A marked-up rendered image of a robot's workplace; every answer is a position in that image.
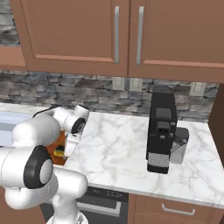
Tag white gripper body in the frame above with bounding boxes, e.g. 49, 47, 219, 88
63, 136, 81, 160

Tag yellow and green sponge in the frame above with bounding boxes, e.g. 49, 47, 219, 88
53, 144, 66, 158

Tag brown extractor hood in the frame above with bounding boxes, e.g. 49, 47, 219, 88
0, 45, 28, 72

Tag brown drawer front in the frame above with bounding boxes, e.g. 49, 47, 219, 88
135, 194, 217, 224

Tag brown base cupboard door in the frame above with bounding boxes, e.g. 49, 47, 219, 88
0, 186, 47, 224

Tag black coffee machine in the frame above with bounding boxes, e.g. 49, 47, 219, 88
145, 85, 191, 175

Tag black tap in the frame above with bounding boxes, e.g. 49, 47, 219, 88
31, 104, 60, 119

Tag brown wooden cutting board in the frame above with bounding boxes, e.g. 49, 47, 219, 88
45, 130, 70, 166

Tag steel sink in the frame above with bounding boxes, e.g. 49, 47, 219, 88
0, 111, 33, 148

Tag brown wall cupboard door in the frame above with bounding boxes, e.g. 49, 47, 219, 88
9, 0, 131, 78
128, 0, 224, 84

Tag silver drawer handle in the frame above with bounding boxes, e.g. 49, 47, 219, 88
160, 202, 197, 217

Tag white wall socket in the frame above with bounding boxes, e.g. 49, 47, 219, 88
189, 81, 207, 97
111, 76, 126, 92
129, 77, 144, 93

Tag silver cupboard door handle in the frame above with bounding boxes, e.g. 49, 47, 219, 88
136, 5, 145, 66
114, 5, 121, 65

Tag silver dishwasher handle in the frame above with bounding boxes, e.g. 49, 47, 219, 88
76, 200, 123, 219

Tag black dishwasher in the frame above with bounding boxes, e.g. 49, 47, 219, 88
38, 185, 130, 224

